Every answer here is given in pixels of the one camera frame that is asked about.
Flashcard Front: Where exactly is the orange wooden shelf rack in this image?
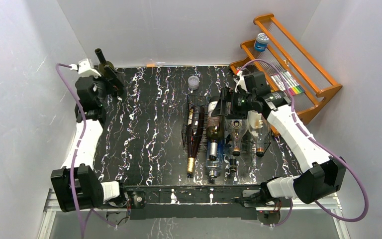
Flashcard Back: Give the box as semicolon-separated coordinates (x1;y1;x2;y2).
229;13;342;124

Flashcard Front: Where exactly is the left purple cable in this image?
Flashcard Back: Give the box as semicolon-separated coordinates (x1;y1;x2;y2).
55;63;119;239

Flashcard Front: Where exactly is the pack of coloured markers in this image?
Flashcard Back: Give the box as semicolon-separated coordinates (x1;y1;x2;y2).
270;70;305;96

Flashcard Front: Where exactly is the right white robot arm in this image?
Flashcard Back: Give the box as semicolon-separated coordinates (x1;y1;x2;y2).
212;72;346;206

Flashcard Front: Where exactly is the black wire wine rack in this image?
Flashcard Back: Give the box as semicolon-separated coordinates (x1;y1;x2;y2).
181;94;273;157

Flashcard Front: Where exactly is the blue clear glass bottle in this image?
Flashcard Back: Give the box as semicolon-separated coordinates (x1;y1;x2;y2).
205;140;224;183

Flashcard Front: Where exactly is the dark red gold-foil wine bottle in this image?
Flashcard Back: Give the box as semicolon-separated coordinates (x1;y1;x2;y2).
186;106;205;177

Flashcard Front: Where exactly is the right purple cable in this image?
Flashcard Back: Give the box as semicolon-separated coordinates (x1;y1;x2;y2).
238;58;370;228

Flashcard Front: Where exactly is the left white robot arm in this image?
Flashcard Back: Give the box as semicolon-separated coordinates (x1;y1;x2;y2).
50;64;129;212

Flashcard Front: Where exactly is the green silver-foil wine bottle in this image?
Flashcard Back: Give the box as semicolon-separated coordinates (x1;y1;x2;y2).
206;96;224;161

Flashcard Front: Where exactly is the clear bottle black gold label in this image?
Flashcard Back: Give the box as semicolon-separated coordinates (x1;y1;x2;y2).
224;144;243;173

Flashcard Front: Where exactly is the clear bottle white gold label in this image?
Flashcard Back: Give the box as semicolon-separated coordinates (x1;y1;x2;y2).
226;119;248;157

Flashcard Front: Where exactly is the small clear plastic cup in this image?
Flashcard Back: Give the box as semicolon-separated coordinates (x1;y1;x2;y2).
188;75;200;91

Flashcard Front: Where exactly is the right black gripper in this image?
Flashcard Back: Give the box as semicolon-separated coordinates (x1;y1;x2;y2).
210;87;255;120

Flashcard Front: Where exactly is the blue white lidded jar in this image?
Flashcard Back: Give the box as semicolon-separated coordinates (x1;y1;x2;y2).
254;32;270;52

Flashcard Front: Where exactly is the dark green white-label wine bottle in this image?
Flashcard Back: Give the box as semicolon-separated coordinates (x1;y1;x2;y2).
95;48;115;75

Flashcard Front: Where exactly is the purple cable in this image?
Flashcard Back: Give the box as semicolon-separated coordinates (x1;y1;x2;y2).
238;58;370;228
55;63;119;239

